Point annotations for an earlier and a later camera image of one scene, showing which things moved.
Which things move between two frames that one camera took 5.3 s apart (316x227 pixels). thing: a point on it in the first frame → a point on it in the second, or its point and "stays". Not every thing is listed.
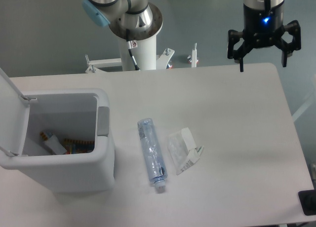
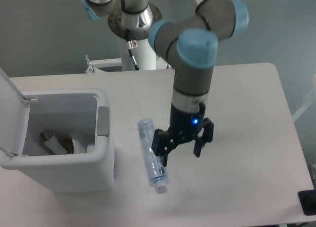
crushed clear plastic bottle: [157, 170] stays
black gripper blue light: [261, 27] → [184, 126]
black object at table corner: [307, 198] stays
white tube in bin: [53, 143] stays
